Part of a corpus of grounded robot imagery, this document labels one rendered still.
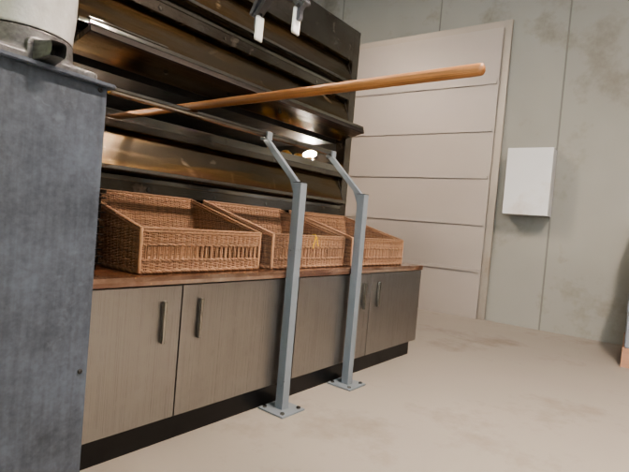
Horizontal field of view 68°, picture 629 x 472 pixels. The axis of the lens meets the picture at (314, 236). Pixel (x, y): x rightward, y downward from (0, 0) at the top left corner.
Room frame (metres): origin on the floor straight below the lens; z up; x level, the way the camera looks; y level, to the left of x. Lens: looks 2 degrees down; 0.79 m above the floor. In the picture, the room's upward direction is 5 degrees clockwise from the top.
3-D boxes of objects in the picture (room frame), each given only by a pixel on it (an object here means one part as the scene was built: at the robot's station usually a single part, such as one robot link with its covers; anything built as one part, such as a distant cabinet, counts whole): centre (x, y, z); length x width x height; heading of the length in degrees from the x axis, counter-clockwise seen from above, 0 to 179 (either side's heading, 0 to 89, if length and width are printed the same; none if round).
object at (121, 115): (2.47, 0.43, 1.16); 1.80 x 0.06 x 0.04; 142
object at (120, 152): (2.45, 0.41, 1.02); 1.79 x 0.11 x 0.19; 142
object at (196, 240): (1.83, 0.57, 0.72); 0.56 x 0.49 x 0.28; 143
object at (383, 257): (2.78, -0.19, 0.72); 0.56 x 0.49 x 0.28; 141
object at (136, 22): (2.45, 0.41, 1.54); 1.79 x 0.11 x 0.19; 142
